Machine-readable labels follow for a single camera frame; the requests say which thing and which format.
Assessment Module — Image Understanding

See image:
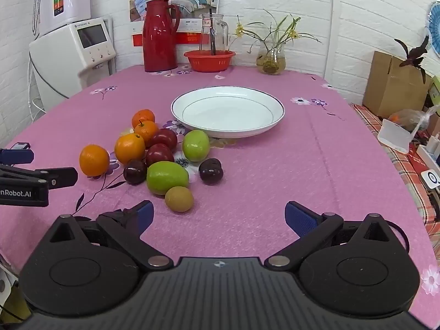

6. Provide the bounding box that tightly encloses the glass vase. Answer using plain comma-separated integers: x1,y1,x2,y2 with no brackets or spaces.
256,39,287,75

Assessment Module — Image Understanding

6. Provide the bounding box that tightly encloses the cardboard box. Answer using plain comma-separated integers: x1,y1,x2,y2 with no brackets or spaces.
362,51,434,119

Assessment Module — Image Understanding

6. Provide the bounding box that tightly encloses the green flowering plant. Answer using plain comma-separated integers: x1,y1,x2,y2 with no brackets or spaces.
229,9,323,56

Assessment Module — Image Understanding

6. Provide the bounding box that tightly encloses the purple leaf plant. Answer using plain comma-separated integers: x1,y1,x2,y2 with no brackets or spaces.
394,34,431,84

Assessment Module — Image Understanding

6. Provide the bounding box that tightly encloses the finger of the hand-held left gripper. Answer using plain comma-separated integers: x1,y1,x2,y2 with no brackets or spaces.
0,142,35,166
0,164,78,190

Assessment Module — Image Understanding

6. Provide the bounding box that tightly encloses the dark stick in pitcher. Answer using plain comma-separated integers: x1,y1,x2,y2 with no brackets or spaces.
208,9,217,56

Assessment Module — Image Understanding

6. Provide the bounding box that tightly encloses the red plum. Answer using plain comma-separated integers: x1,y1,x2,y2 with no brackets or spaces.
151,128,178,152
145,143,175,167

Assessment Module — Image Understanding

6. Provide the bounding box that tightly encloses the glass pitcher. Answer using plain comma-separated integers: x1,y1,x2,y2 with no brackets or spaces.
199,14,229,54

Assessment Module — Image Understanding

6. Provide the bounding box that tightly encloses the stemmed orange tangerine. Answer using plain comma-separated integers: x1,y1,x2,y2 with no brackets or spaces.
134,120,160,147

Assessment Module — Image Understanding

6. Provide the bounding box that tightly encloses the pink floral tablecloth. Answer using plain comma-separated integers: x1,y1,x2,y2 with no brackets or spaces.
0,65,440,330

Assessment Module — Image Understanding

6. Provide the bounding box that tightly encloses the red thermos jug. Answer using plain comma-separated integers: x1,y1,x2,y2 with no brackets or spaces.
142,0,181,73

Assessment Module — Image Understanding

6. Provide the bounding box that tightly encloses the white plate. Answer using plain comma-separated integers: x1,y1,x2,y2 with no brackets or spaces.
171,86,286,139

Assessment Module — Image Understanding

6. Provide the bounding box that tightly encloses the smooth orange with nub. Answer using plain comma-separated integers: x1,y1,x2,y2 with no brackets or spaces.
114,133,146,166

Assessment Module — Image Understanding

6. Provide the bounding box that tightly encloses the clear plastic bag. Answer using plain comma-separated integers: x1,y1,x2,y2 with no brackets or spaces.
388,108,430,132

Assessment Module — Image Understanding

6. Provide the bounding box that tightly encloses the white device with blue ring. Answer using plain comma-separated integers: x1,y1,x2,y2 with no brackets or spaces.
421,169,440,190

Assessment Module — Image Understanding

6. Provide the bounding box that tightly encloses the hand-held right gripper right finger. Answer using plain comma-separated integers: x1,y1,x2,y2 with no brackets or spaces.
264,201,392,271

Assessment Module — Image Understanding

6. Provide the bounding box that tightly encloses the white appliance with screen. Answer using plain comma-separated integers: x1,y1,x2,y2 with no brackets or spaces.
29,17,117,111

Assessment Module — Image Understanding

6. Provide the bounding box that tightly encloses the checkered cloth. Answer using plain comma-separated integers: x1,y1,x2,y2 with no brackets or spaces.
351,103,440,248

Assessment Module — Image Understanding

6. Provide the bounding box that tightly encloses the blue fan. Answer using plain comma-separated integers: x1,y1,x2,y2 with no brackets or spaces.
425,2,440,57

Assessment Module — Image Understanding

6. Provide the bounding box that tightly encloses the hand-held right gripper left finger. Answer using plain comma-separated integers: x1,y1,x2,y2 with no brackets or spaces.
48,200,174,271

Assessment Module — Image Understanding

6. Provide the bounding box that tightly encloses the dark purple plum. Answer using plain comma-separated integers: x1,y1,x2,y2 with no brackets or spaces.
123,159,148,185
198,158,224,184

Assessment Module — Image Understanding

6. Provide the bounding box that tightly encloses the green jujube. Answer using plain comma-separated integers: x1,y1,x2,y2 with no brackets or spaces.
182,130,210,162
146,161,190,196

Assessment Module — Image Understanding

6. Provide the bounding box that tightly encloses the red plastic basket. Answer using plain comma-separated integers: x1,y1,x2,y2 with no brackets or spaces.
184,50,236,73

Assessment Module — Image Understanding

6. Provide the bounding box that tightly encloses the brown kiwi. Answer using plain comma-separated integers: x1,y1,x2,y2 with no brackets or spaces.
164,186,194,213

